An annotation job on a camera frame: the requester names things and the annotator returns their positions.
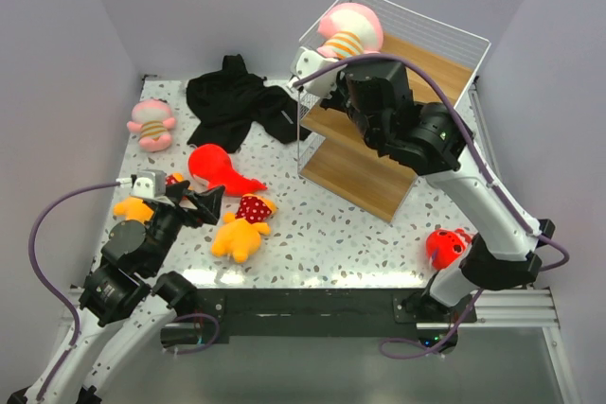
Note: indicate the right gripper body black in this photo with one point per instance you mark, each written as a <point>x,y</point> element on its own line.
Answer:
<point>342,99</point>

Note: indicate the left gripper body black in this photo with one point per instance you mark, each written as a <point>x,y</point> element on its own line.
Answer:
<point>167,222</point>

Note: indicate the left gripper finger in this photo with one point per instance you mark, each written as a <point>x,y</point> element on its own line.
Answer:
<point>207,205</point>
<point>175,193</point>

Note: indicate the red whale plush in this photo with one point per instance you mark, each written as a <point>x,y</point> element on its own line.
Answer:
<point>211,165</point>

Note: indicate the orange bear plush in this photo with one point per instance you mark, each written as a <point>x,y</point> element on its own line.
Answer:
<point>132,208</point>
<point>241,234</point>

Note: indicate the pink striped plush doll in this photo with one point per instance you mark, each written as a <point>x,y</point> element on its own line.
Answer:
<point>152,120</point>
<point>349,30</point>

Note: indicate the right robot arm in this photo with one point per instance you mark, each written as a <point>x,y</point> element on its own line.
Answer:
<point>440,148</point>

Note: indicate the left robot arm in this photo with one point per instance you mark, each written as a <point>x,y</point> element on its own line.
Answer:
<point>126,301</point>

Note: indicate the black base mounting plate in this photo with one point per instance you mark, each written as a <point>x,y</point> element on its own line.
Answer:
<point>323,313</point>

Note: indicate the black cloth garment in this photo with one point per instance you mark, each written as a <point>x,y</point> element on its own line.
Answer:
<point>228,101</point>

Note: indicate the red shark plush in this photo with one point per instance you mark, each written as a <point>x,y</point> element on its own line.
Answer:
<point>443,247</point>

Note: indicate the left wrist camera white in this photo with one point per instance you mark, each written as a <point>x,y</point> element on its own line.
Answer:
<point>148,184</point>

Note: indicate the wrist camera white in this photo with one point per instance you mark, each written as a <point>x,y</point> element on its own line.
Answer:
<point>308,61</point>
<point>148,184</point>

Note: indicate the white wire wooden shelf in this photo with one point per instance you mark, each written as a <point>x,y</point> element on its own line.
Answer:
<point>337,158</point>

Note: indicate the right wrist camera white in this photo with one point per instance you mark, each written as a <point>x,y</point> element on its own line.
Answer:
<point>308,61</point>

